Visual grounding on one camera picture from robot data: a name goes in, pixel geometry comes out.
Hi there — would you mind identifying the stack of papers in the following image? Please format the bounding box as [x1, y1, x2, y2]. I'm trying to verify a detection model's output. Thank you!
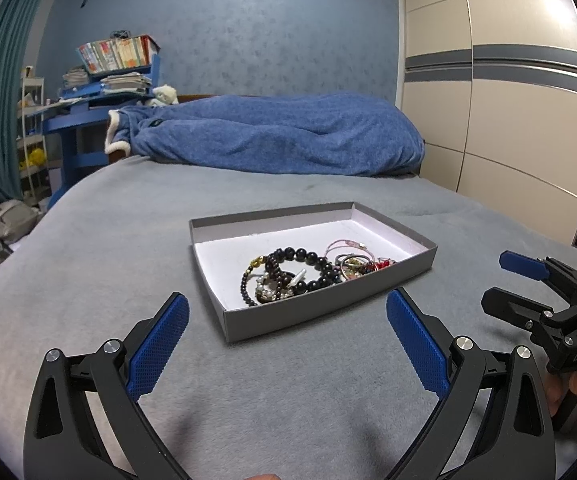
[99, 73, 154, 96]

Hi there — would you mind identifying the box of books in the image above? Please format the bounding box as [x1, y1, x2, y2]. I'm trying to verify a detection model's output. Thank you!
[77, 35, 160, 73]

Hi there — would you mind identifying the black bead bracelet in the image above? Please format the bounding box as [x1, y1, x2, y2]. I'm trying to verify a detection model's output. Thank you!
[266, 247, 342, 295]

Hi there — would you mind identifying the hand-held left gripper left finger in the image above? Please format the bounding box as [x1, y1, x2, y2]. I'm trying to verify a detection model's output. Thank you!
[23, 291, 192, 480]

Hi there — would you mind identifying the blue desk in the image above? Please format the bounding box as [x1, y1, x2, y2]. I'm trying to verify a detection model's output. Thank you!
[42, 52, 164, 211]

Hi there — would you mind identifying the black hair tie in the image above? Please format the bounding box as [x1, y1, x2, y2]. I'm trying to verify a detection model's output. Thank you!
[335, 254, 375, 273]

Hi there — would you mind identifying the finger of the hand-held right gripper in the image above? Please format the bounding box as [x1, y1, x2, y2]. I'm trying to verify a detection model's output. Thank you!
[499, 251, 577, 306]
[481, 286, 557, 335]

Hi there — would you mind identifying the white shelf rack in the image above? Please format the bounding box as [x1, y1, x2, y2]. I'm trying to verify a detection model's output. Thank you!
[17, 77, 52, 206]

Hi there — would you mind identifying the pink cord bracelet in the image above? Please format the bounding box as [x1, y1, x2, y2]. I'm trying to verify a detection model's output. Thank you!
[325, 239, 369, 261]

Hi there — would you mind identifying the blue fleece blanket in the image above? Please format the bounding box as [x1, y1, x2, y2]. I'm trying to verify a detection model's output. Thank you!
[104, 91, 427, 177]

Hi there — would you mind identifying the grey bag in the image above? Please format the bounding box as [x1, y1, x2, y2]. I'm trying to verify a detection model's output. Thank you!
[0, 199, 44, 256]

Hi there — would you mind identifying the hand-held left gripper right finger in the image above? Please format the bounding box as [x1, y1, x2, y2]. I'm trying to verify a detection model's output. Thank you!
[386, 287, 557, 480]

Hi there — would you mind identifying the pearl ring hair clip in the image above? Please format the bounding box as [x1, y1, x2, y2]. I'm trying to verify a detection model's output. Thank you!
[254, 270, 309, 303]

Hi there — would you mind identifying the dark purple bead bracelet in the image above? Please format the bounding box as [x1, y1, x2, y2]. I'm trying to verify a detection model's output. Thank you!
[241, 260, 289, 307]

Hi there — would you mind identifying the beige wardrobe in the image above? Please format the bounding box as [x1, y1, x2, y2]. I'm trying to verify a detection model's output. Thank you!
[396, 0, 577, 251]

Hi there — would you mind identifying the white plush toy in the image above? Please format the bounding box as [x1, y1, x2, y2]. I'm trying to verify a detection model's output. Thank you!
[151, 85, 179, 107]

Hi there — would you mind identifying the grey cardboard box tray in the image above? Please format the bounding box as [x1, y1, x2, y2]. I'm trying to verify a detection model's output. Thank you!
[189, 201, 439, 344]

